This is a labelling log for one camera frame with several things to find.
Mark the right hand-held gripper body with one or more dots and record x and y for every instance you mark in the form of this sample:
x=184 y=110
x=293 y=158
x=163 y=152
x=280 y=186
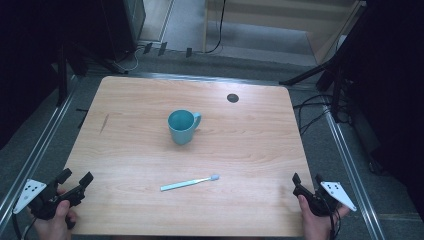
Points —
x=336 y=193

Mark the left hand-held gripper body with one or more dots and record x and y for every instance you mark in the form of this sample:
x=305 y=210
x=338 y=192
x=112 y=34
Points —
x=31 y=191

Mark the light blue toothbrush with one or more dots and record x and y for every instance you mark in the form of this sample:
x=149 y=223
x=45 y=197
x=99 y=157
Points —
x=183 y=184

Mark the person's right hand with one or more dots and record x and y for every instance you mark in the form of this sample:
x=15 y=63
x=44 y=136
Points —
x=318 y=228

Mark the person's left hand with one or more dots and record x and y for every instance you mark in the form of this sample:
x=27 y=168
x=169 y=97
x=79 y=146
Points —
x=53 y=228

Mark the black metal stand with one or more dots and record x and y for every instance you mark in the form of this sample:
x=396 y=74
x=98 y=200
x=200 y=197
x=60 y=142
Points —
x=335 y=90
x=62 y=76

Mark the dark round table grommet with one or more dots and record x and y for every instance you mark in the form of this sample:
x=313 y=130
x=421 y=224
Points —
x=232 y=98

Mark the black curtain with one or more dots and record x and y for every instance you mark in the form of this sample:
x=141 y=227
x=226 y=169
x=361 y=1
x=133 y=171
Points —
x=26 y=60
x=390 y=83

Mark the black tape strip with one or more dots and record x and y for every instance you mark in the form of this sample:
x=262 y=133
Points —
x=162 y=48
x=189 y=52
x=147 y=48

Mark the dark cabinet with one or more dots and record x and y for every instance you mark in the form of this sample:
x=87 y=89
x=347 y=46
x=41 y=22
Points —
x=126 y=23

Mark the metal floor rail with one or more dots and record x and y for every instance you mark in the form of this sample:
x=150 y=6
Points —
x=206 y=78
x=353 y=173
x=36 y=150

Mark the light wooden frame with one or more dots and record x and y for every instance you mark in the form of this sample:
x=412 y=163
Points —
x=260 y=21

